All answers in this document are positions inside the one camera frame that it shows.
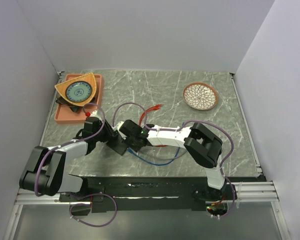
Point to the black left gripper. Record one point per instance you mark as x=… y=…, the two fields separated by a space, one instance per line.
x=111 y=134

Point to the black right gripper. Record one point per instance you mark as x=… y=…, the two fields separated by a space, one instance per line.
x=135 y=148

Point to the black network switch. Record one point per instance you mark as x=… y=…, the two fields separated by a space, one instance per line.
x=117 y=144

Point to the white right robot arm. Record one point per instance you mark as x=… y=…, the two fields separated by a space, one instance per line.
x=201 y=143

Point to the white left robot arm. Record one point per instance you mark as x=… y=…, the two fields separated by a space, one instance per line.
x=44 y=173

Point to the dark dish under basket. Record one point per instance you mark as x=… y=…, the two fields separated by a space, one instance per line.
x=60 y=100

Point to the pink plastic tray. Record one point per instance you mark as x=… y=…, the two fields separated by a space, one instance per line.
x=63 y=115

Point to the blue patterned round plate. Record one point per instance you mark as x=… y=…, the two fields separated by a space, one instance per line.
x=78 y=92

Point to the woven triangular basket plate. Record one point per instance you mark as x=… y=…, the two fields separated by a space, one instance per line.
x=88 y=77

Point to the floral patterned plate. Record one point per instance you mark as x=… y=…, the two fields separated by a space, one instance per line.
x=200 y=96

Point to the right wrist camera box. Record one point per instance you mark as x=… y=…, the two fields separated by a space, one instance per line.
x=118 y=126

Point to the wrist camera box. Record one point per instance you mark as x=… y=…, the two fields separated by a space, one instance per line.
x=118 y=126
x=93 y=114

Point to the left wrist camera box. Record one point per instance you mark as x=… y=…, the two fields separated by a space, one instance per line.
x=93 y=114

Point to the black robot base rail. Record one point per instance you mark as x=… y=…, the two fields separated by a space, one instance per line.
x=149 y=193

